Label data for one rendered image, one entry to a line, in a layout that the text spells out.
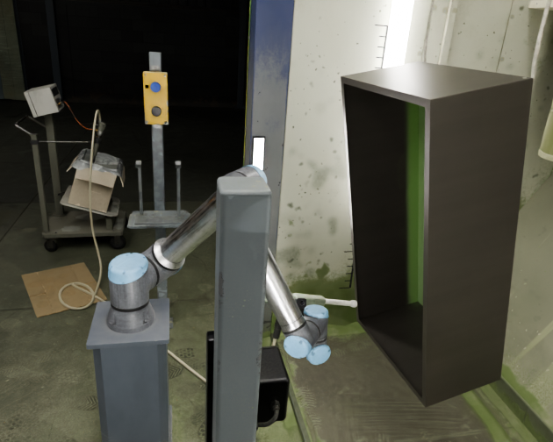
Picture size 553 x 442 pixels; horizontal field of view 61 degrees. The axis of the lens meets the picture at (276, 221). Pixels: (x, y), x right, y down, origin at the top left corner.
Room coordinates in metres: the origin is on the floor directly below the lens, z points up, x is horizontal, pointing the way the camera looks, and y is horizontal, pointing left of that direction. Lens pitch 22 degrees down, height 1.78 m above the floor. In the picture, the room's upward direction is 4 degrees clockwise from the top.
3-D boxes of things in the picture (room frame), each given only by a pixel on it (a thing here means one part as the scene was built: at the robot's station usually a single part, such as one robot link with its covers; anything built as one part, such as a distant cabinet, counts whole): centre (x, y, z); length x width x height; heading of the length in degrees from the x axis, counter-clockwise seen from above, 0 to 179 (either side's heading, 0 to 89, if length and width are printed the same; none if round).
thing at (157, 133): (2.49, 0.68, 0.82); 0.06 x 0.06 x 1.64; 13
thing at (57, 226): (3.63, 1.66, 0.64); 0.73 x 0.50 x 1.27; 105
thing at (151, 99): (2.43, 0.66, 1.42); 0.12 x 0.06 x 0.26; 103
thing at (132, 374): (1.61, 0.57, 0.32); 0.31 x 0.31 x 0.64; 13
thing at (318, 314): (1.45, -0.17, 0.79); 0.12 x 0.09 x 0.12; 156
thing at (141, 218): (2.33, 0.63, 0.95); 0.26 x 0.15 x 0.32; 103
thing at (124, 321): (1.61, 0.57, 0.69); 0.19 x 0.19 x 0.10
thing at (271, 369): (0.48, 0.02, 1.35); 0.09 x 0.07 x 0.07; 103
